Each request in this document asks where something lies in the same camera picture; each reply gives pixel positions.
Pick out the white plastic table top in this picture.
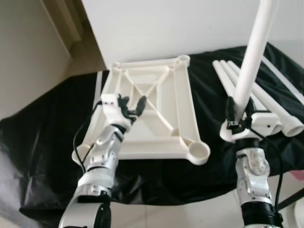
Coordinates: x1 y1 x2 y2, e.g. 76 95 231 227
71 55 211 166

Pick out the black cloth table cover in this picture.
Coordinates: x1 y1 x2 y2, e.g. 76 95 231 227
0 42 304 228

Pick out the pink object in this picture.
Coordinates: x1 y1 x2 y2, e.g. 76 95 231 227
289 170 304 182

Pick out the black metal rod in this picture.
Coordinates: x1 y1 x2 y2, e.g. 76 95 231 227
278 188 304 212

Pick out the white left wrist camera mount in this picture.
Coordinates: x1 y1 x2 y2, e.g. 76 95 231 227
99 93 129 129

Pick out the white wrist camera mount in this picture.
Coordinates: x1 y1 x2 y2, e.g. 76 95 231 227
220 111 282 143
99 93 129 129

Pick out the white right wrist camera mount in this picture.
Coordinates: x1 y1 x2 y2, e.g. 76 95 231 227
220 111 282 143

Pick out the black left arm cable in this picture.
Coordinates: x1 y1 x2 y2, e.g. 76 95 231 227
72 102 104 174

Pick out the beige door frame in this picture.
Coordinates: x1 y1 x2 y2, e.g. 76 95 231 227
42 0 106 69

